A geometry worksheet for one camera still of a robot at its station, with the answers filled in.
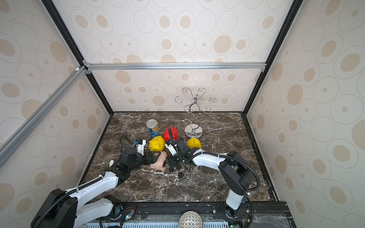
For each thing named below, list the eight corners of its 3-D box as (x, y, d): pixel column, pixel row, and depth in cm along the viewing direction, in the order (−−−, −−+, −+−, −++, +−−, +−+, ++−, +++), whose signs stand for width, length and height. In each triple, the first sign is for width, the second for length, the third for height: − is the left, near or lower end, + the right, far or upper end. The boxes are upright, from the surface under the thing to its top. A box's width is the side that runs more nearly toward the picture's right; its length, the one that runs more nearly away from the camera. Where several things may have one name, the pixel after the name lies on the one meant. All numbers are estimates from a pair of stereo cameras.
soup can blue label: (148, 137, 106) (144, 128, 98) (150, 128, 112) (147, 118, 103) (158, 137, 106) (156, 128, 98) (160, 128, 112) (158, 119, 103)
